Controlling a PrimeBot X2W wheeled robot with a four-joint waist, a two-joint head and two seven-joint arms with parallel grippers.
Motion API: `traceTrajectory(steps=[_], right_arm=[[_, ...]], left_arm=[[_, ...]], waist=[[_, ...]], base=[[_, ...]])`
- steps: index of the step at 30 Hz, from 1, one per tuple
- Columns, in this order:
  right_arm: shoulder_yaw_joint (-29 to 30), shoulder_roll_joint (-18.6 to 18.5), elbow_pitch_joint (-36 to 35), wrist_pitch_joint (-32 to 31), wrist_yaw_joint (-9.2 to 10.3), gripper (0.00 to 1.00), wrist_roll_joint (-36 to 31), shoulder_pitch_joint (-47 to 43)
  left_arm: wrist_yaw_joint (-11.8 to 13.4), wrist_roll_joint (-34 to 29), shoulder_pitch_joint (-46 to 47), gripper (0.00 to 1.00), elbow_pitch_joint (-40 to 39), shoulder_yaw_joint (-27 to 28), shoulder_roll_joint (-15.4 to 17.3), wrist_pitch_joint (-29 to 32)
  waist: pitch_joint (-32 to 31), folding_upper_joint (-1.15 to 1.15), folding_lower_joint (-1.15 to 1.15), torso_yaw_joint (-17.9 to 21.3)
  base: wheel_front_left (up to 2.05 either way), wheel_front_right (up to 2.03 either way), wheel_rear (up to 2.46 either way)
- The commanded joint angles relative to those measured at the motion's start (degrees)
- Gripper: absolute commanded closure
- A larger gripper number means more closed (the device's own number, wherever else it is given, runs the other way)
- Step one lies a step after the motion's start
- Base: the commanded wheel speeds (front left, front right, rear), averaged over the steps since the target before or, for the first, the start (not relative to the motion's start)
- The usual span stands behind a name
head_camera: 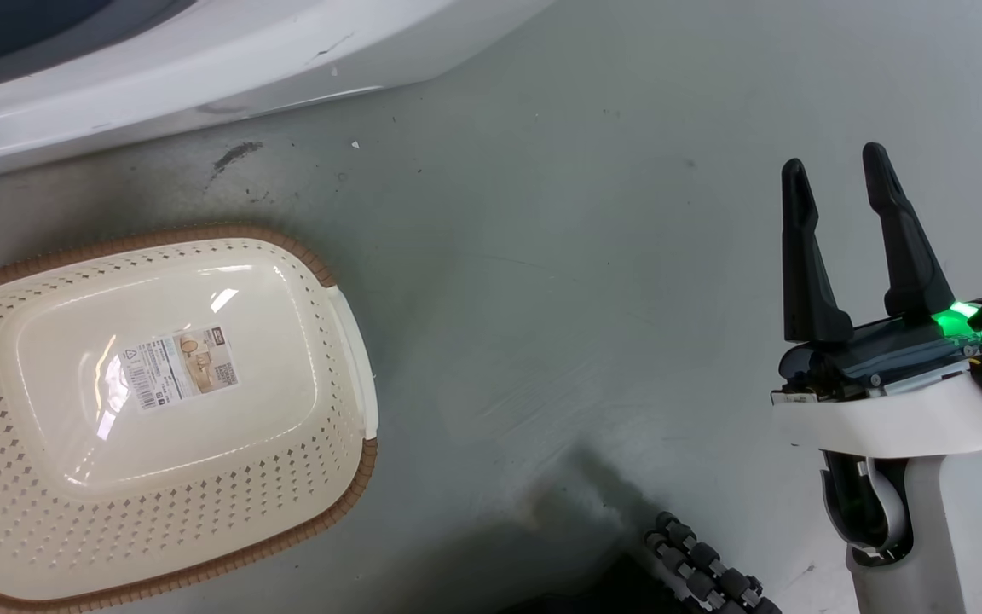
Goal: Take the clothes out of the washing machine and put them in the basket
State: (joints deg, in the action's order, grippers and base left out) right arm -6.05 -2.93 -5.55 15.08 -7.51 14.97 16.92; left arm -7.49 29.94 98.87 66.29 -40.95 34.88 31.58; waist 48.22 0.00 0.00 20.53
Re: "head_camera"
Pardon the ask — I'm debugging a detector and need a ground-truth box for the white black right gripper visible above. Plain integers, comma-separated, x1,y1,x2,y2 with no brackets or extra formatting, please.
770,142,982,458

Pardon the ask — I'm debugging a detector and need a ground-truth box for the white front-load washing machine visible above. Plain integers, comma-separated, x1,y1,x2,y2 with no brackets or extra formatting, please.
0,0,557,188

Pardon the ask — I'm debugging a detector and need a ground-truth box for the cream perforated laundry basket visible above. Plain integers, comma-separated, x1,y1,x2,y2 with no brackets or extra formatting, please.
0,223,380,614

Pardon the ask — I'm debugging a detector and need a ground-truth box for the paper product label sticker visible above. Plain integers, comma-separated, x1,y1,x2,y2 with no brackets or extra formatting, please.
118,326,241,413

